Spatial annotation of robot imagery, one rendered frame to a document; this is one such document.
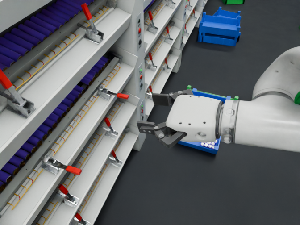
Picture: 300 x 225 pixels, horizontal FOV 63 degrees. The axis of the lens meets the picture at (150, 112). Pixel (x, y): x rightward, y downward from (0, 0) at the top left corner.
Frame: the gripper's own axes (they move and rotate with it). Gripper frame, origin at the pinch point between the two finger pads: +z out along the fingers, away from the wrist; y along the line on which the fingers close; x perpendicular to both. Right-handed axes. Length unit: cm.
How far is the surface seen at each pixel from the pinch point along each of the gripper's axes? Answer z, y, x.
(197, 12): 30, 168, -45
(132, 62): 19.3, 30.0, -6.2
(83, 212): 32, -11, -44
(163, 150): 19, 35, -62
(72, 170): 14.9, -14.7, -6.4
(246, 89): -16, 99, -69
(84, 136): 19.8, -3.4, -8.3
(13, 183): 23.7, -22.2, -3.3
